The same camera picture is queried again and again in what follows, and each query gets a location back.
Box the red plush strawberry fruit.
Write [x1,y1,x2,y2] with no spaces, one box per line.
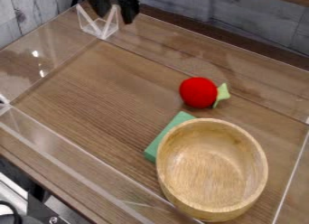
[180,77,231,108]

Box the green rectangular block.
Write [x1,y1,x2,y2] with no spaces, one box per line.
[142,110,197,164]

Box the black clamp under table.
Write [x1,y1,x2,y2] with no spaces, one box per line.
[23,194,63,224]

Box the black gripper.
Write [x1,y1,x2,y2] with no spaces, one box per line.
[90,0,141,24]

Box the black cable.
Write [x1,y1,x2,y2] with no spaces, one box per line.
[0,200,23,224]

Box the wooden bowl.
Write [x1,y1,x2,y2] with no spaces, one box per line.
[156,118,269,222]

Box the clear acrylic enclosure wall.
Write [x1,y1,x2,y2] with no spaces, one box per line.
[0,11,309,224]

